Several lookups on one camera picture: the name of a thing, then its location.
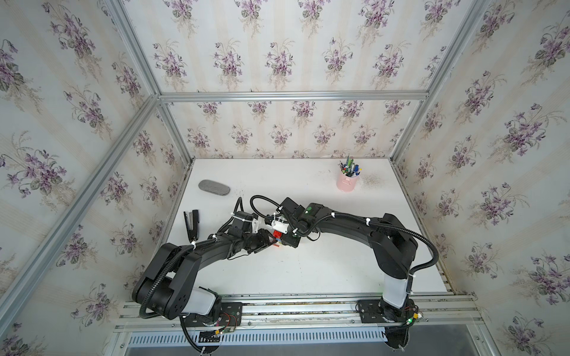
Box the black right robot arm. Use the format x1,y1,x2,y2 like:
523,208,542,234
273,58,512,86
249,194,439,309

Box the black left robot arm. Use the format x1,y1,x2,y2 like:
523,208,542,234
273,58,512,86
132,198,277,323

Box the black stapler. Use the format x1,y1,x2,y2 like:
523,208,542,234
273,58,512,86
183,209,200,242

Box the grey oval eraser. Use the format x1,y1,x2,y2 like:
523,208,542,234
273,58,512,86
198,179,231,196

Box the pink pen cup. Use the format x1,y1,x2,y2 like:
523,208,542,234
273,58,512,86
336,171,359,193

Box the pens in cup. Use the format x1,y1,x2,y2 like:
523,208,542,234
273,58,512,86
339,155,361,178

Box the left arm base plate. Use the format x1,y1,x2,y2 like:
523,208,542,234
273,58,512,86
182,302,243,329

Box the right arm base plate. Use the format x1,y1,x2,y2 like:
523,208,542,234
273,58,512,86
356,298,421,326

